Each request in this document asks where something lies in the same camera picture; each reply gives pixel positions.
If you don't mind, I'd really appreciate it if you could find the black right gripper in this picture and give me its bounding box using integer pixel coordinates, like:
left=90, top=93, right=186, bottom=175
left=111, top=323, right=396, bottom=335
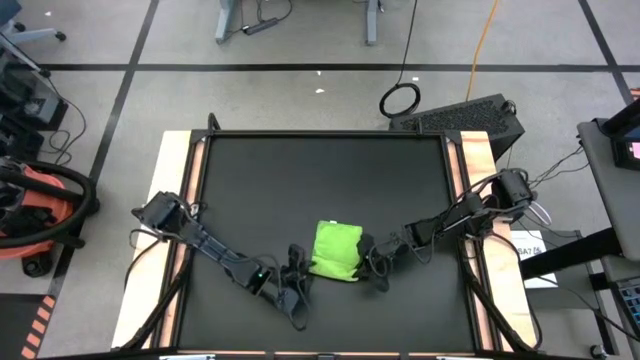
left=357, top=232, right=406, bottom=295

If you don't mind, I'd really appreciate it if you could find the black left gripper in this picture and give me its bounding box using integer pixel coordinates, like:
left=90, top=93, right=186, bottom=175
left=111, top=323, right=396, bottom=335
left=273, top=243, right=312, bottom=321

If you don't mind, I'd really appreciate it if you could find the green microfiber towel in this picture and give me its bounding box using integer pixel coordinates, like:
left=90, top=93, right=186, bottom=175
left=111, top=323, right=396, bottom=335
left=308, top=219, right=364, bottom=283

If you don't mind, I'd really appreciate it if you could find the white paper sheet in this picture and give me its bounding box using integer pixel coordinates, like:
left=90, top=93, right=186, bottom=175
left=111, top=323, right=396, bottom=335
left=509, top=229, right=560, bottom=290

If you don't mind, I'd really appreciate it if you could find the light wooden side board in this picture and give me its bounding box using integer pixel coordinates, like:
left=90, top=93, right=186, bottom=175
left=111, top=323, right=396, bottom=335
left=110, top=129, right=207, bottom=350
left=446, top=129, right=543, bottom=352

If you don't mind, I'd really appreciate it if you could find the black perforated computer case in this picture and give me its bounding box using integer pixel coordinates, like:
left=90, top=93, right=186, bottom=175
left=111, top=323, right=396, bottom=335
left=388, top=93, right=527, bottom=162

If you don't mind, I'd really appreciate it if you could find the black table leg beam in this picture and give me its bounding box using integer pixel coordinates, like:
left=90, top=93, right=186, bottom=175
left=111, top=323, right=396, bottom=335
left=518, top=227, right=624, bottom=281

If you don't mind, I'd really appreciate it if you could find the black power strip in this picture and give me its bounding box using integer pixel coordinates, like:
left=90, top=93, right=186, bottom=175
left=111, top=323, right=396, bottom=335
left=241, top=16, right=280, bottom=37

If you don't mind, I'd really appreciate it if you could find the grey desk leg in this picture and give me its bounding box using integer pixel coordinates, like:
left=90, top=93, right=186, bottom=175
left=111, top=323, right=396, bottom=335
left=214, top=0, right=242, bottom=46
left=365, top=0, right=381, bottom=48

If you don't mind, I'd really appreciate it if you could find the grey side table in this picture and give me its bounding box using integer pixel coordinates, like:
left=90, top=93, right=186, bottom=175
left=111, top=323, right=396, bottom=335
left=577, top=118, right=640, bottom=264

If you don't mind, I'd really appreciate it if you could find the keypad with blue keys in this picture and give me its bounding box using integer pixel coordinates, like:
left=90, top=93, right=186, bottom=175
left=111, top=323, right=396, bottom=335
left=614, top=277, right=640, bottom=331

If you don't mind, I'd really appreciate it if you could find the orange black vacuum cleaner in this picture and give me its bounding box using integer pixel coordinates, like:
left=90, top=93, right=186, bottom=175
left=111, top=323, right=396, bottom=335
left=0, top=154, right=101, bottom=279

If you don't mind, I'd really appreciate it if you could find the black device with pink screen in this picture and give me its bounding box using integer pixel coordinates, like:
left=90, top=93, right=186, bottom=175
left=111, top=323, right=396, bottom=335
left=593, top=98, right=640, bottom=172

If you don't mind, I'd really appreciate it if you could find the black computer tower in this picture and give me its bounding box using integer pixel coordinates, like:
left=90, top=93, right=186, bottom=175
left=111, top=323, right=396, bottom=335
left=0, top=49, right=70, bottom=132
left=0, top=115, right=47, bottom=162

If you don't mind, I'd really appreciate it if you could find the grey office chair white base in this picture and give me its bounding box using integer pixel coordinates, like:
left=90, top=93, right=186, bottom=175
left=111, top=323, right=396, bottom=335
left=0, top=0, right=68, bottom=45

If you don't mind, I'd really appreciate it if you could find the black aluminium table frame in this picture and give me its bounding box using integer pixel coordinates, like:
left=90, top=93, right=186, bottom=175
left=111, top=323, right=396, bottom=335
left=119, top=112, right=545, bottom=360

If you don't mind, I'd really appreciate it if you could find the black coiled floor cable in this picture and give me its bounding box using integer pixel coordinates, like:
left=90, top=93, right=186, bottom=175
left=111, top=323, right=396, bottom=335
left=377, top=0, right=423, bottom=120

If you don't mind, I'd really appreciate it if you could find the yellow hanging cable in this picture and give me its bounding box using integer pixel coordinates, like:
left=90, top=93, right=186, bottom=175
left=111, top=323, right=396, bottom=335
left=464, top=0, right=500, bottom=102

